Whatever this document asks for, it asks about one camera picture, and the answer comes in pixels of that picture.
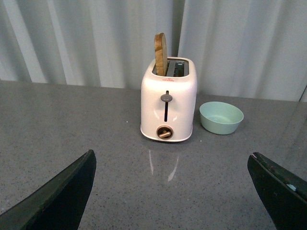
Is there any dark cable at wall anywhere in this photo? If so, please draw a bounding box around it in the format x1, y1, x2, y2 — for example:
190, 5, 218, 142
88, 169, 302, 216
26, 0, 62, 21
298, 82, 307, 103

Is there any green plastic bowl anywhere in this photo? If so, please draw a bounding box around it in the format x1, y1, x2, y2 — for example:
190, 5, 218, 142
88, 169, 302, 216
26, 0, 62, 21
200, 102, 244, 135

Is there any brown bread slice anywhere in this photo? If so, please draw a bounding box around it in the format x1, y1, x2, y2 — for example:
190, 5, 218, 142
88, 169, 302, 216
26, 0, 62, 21
154, 33, 167, 76

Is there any white two-slot toaster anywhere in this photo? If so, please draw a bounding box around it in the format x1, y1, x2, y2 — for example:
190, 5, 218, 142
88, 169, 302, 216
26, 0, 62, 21
141, 57, 197, 142

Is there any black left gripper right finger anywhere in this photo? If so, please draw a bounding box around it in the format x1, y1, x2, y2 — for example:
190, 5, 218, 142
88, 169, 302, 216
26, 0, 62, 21
248, 152, 307, 230

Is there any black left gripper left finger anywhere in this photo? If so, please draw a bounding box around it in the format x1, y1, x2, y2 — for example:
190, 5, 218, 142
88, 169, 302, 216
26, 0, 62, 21
0, 150, 96, 230

